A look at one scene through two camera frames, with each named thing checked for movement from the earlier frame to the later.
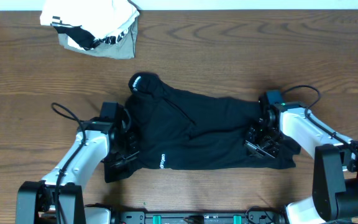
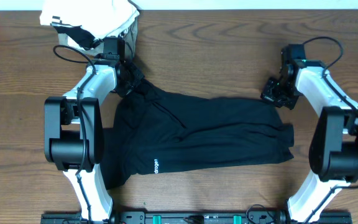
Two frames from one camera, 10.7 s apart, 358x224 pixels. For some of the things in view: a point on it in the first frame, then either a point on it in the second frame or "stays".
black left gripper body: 124,158 → 132,79
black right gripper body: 263,141 → 279,94
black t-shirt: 177,131 stays
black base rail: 200,217 stays
